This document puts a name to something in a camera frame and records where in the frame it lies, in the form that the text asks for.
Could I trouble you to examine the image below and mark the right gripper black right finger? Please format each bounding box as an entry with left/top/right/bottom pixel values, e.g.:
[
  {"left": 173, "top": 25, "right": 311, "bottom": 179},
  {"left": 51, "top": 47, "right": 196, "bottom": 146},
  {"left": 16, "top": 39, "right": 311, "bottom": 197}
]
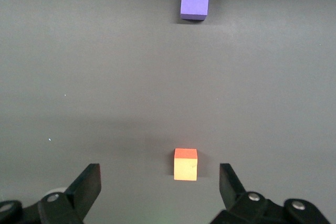
[{"left": 209, "top": 163, "right": 331, "bottom": 224}]

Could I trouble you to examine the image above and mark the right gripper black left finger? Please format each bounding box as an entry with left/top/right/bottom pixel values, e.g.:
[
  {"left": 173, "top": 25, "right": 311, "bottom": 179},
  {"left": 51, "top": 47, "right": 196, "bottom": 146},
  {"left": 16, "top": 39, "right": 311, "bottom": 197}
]
[{"left": 0, "top": 163, "right": 102, "bottom": 224}]

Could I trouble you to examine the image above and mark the orange foam block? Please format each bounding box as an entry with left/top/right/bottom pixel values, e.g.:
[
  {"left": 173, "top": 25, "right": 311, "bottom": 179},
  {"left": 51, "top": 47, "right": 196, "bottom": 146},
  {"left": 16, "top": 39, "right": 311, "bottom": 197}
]
[{"left": 173, "top": 148, "right": 198, "bottom": 182}]

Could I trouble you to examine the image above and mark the purple foam block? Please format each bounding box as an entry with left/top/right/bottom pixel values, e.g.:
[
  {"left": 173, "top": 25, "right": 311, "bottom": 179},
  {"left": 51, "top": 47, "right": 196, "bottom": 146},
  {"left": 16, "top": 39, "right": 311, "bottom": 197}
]
[{"left": 180, "top": 0, "right": 211, "bottom": 21}]

